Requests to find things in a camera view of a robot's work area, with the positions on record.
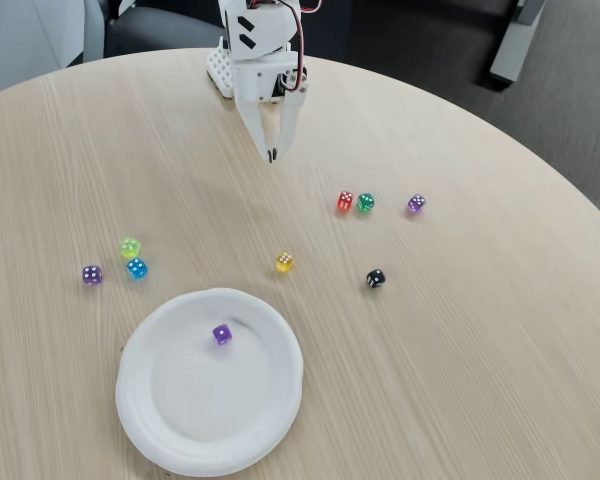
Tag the purple translucent die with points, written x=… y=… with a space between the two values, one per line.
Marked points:
x=416 y=203
x=222 y=335
x=92 y=275

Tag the white paper plate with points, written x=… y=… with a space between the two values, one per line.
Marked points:
x=210 y=395

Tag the red translucent die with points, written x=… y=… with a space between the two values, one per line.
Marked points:
x=345 y=201

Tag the dark grey chair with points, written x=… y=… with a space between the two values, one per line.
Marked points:
x=155 y=30

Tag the yellow translucent die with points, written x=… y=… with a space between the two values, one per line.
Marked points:
x=284 y=262

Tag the lime green translucent die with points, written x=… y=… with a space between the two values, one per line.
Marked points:
x=130 y=247

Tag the black die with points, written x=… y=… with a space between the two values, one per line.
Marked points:
x=375 y=278

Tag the blue translucent die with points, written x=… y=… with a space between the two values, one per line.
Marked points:
x=137 y=268

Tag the grey desk leg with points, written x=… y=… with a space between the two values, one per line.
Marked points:
x=515 y=45

